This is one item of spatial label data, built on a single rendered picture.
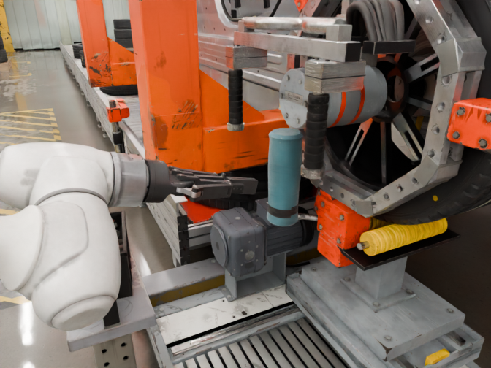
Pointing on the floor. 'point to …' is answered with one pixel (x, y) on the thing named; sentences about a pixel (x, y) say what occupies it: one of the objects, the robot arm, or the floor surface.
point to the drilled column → (115, 353)
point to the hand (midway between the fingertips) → (240, 185)
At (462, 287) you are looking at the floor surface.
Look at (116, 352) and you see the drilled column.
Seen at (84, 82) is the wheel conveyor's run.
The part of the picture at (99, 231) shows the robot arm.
